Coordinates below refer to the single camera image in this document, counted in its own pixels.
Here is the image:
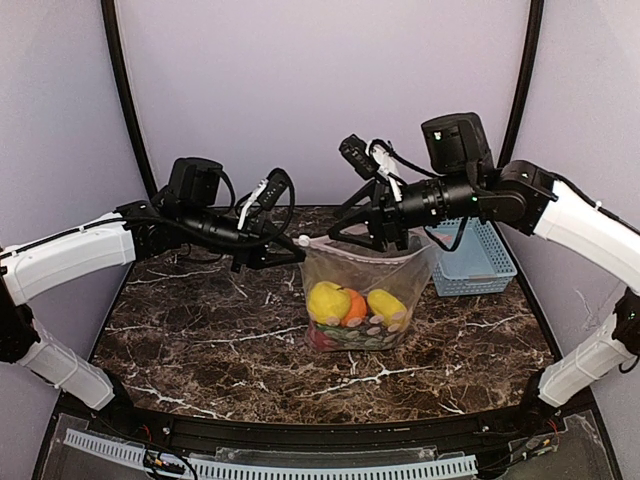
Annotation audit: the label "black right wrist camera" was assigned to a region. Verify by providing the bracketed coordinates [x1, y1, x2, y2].
[338, 134, 406, 186]

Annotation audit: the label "white zipper slider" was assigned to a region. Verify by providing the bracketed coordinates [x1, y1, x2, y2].
[293, 235, 311, 248]

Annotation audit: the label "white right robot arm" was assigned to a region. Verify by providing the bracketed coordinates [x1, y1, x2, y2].
[329, 160, 639, 410]

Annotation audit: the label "clear zip top bag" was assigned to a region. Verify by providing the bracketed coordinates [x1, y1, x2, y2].
[300, 232, 441, 351]

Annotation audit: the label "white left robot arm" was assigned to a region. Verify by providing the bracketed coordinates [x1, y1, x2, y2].
[1, 202, 305, 412]

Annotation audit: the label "black front rail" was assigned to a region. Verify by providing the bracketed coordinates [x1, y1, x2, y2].
[59, 396, 559, 469]

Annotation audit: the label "orange fruit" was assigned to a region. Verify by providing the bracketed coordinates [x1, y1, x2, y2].
[341, 288, 368, 328]

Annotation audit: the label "black frame post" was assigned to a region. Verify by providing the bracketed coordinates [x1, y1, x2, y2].
[498, 0, 545, 167]
[100, 0, 159, 198]

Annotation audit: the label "green cucumber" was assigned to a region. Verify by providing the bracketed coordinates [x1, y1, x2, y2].
[311, 324, 398, 349]

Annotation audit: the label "red apple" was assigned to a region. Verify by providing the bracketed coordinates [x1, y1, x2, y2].
[305, 327, 338, 352]

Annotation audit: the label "light blue perforated basket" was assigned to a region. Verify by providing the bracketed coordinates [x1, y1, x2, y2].
[433, 218, 517, 297]

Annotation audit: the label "black frame post left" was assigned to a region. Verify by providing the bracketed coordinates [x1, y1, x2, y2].
[100, 0, 159, 198]

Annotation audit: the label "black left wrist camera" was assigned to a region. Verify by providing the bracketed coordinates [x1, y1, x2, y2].
[235, 167, 295, 230]

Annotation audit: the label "black frame post right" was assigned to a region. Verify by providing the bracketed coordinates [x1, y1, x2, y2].
[498, 0, 545, 167]

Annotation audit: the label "light blue cable duct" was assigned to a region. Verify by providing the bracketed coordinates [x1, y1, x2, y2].
[63, 428, 478, 479]

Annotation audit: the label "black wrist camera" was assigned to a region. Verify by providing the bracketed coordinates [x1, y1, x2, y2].
[235, 167, 295, 230]
[338, 134, 406, 186]

